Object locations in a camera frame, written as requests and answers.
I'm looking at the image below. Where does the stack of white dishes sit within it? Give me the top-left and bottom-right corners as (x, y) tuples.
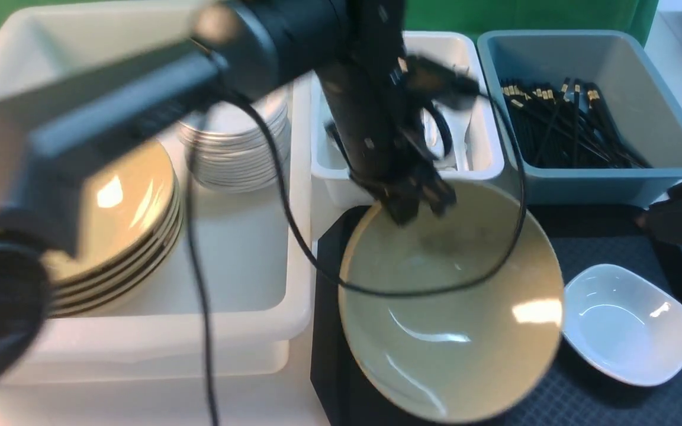
(178, 88), (291, 192)

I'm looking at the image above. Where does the yellow noodle bowl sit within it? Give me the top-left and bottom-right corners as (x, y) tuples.
(339, 180), (565, 424)

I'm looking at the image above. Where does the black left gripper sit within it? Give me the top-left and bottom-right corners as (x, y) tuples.
(317, 54), (481, 225)

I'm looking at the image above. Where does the white plastic spoon bin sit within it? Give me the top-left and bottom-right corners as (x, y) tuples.
(308, 31), (504, 209)

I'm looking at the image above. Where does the large white plastic tub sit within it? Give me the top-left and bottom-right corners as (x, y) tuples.
(0, 1), (314, 385)

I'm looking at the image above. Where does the black cable left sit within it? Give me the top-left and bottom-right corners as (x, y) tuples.
(184, 89), (527, 426)

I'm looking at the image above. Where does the stack of yellow bowls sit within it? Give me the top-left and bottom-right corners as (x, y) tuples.
(45, 183), (185, 318)

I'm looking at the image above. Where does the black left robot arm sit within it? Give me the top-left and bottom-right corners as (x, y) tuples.
(0, 1), (481, 377)

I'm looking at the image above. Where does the white sauce dish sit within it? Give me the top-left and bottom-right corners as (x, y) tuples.
(562, 264), (682, 388)

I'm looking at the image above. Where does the blue-grey plastic chopstick bin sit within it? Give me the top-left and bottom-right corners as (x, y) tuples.
(477, 30), (682, 207)

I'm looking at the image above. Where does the top stacked yellow bowl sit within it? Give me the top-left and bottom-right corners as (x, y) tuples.
(41, 140), (178, 283)

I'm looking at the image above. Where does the pile of black chopsticks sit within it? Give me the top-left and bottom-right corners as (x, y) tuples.
(501, 77), (652, 169)

